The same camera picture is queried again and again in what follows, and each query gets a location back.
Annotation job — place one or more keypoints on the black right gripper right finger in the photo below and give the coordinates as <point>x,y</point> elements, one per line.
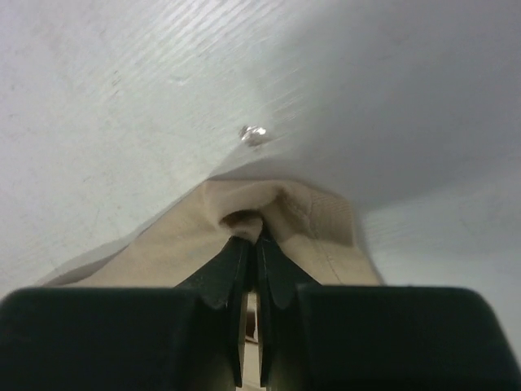
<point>386,342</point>

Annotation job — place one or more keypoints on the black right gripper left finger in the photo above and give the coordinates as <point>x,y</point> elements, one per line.
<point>188,337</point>

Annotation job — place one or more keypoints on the beige t shirt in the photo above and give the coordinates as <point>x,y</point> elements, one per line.
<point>313,229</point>

